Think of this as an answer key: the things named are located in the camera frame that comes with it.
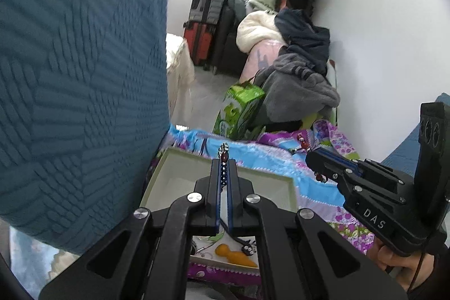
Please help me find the black cable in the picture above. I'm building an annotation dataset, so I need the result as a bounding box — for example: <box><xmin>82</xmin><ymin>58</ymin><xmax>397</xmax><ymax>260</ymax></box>
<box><xmin>406</xmin><ymin>236</ymin><xmax>444</xmax><ymax>293</ymax></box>

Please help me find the blue textured headboard cushion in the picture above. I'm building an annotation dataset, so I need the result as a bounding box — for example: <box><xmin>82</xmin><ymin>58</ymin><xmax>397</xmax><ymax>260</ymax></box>
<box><xmin>1</xmin><ymin>0</ymin><xmax>169</xmax><ymax>254</ymax></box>

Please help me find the colourful patterned bed sheet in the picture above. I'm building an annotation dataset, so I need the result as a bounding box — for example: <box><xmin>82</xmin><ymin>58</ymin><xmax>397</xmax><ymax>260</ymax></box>
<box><xmin>147</xmin><ymin>119</ymin><xmax>375</xmax><ymax>288</ymax></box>

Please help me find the dark red bead bracelet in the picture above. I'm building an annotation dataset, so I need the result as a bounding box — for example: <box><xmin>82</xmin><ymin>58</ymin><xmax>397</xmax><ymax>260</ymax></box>
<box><xmin>295</xmin><ymin>131</ymin><xmax>328</xmax><ymax>184</ymax></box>

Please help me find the cream fluffy blanket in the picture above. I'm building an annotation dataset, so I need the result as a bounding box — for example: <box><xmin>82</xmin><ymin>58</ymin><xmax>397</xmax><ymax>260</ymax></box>
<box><xmin>236</xmin><ymin>11</ymin><xmax>285</xmax><ymax>53</ymax></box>

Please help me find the black panda hair tie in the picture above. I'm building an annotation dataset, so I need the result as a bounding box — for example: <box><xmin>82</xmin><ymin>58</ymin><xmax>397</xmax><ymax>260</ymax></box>
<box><xmin>233</xmin><ymin>237</ymin><xmax>258</xmax><ymax>257</ymax></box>

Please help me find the person's right hand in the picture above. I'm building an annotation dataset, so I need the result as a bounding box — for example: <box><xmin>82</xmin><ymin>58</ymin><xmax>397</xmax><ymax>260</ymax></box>
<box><xmin>366</xmin><ymin>238</ymin><xmax>435</xmax><ymax>291</ymax></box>

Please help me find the grey fleece blanket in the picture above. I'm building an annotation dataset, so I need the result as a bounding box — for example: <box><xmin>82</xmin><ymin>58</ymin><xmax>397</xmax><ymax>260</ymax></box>
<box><xmin>253</xmin><ymin>53</ymin><xmax>340</xmax><ymax>126</ymax></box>

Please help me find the dark navy jacket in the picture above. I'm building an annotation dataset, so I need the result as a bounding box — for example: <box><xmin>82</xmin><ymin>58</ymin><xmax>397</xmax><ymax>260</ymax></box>
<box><xmin>274</xmin><ymin>8</ymin><xmax>330</xmax><ymax>76</ymax></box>

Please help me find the orange plastic hair clip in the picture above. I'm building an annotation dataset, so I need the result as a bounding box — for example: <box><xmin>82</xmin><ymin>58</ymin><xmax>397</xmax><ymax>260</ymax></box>
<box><xmin>215</xmin><ymin>244</ymin><xmax>258</xmax><ymax>268</ymax></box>

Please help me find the green cardboard box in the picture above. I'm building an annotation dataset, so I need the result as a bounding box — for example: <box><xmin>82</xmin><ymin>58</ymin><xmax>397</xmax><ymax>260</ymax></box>
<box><xmin>212</xmin><ymin>79</ymin><xmax>266</xmax><ymax>140</ymax></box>

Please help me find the red suitcase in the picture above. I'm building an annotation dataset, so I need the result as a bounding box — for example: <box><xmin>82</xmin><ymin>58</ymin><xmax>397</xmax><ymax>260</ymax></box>
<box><xmin>183</xmin><ymin>21</ymin><xmax>216</xmax><ymax>66</ymax></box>

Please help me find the silver bead chain necklace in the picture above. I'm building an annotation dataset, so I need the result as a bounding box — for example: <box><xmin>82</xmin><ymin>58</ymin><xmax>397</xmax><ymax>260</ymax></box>
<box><xmin>190</xmin><ymin>141</ymin><xmax>233</xmax><ymax>257</ymax></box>

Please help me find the pale green jewelry box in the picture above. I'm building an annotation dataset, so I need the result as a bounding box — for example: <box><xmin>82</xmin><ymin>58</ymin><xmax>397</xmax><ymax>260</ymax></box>
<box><xmin>141</xmin><ymin>148</ymin><xmax>298</xmax><ymax>280</ymax></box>

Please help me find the cream embroidered table cover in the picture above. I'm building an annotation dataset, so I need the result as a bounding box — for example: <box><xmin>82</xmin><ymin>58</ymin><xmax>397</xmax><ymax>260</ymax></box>
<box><xmin>165</xmin><ymin>33</ymin><xmax>195</xmax><ymax>125</ymax></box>

